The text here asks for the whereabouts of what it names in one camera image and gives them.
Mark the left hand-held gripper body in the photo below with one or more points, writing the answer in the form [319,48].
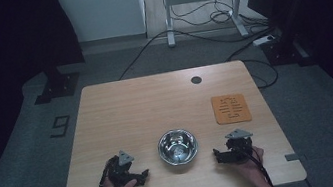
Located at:
[120,171]

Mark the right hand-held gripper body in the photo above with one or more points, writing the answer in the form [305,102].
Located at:
[240,147]

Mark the person's right hand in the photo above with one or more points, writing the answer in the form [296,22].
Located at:
[250,168]

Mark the stainless steel bowl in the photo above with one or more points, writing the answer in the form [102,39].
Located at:
[177,147]

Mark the black stand base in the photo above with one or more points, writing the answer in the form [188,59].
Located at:
[284,52]
[58,85]

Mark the white power strip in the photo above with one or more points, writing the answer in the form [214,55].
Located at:
[264,40]

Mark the white panel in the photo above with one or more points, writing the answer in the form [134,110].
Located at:
[101,11]

